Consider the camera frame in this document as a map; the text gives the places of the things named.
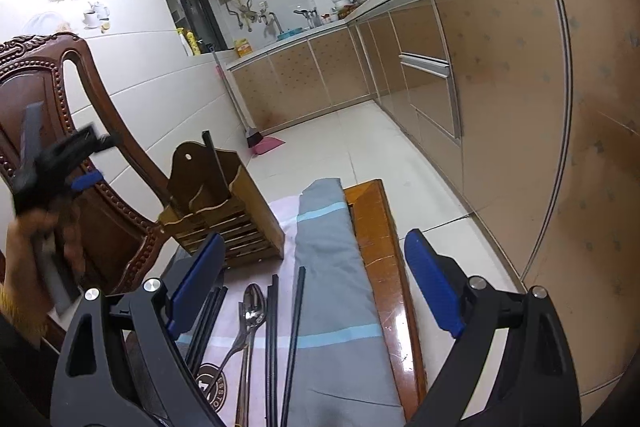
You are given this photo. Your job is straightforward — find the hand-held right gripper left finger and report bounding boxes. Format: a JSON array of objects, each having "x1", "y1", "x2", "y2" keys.
[{"x1": 50, "y1": 233, "x2": 227, "y2": 427}]

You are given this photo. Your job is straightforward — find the carved wooden chair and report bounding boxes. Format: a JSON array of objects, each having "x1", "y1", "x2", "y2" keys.
[{"x1": 0, "y1": 32, "x2": 173, "y2": 308}]

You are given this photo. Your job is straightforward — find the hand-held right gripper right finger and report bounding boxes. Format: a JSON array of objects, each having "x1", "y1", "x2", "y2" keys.
[{"x1": 403, "y1": 230, "x2": 584, "y2": 427}]

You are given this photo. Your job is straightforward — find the pink dustpan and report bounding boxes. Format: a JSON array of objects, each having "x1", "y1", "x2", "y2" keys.
[{"x1": 251, "y1": 136, "x2": 287, "y2": 156}]

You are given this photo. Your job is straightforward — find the broom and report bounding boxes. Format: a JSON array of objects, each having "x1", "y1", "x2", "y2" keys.
[{"x1": 210, "y1": 47, "x2": 266, "y2": 150}]

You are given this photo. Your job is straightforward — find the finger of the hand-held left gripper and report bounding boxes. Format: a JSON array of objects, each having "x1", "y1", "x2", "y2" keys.
[
  {"x1": 64, "y1": 123, "x2": 124, "y2": 158},
  {"x1": 69, "y1": 173, "x2": 105, "y2": 194}
]

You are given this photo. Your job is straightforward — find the brown kitchen cabinets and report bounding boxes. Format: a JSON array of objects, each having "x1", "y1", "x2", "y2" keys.
[{"x1": 227, "y1": 0, "x2": 640, "y2": 398}]

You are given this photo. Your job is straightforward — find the person's left hand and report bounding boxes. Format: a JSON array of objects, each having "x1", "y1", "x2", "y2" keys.
[{"x1": 2, "y1": 199, "x2": 90, "y2": 303}]

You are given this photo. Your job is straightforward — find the person's left forearm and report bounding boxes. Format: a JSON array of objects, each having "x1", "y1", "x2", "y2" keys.
[{"x1": 0, "y1": 282, "x2": 63, "y2": 427}]

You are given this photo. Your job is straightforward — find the metal faucet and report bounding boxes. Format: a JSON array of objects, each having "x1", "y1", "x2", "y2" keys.
[{"x1": 260, "y1": 9, "x2": 283, "y2": 40}]

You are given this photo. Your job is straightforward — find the wooden chopstick holder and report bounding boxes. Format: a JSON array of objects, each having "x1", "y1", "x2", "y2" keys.
[{"x1": 157, "y1": 141, "x2": 286, "y2": 269}]

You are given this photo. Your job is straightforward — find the metal spoon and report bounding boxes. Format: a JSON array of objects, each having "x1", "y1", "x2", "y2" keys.
[
  {"x1": 200, "y1": 307, "x2": 266, "y2": 383},
  {"x1": 235, "y1": 283, "x2": 267, "y2": 427}
]

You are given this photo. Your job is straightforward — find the grey blue-striped cloth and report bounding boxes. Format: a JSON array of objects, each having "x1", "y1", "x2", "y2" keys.
[{"x1": 280, "y1": 177, "x2": 407, "y2": 427}]

